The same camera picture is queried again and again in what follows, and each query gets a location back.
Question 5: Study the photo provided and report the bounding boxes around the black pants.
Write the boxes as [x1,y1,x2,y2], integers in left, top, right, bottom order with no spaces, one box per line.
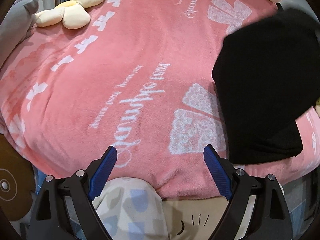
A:
[212,8,319,165]

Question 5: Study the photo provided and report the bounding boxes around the round wooden stool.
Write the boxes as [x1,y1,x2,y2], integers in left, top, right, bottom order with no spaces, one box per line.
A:
[0,135,35,221]

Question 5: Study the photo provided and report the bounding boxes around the pink fleece blanket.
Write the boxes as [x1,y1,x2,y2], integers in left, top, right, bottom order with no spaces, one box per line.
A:
[0,0,320,201]

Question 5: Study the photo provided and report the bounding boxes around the grey plush toy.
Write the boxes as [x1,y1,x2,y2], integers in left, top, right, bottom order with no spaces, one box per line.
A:
[1,0,39,66]

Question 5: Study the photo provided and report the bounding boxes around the cream flower plush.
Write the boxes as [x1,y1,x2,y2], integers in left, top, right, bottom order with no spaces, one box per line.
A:
[35,0,104,30]

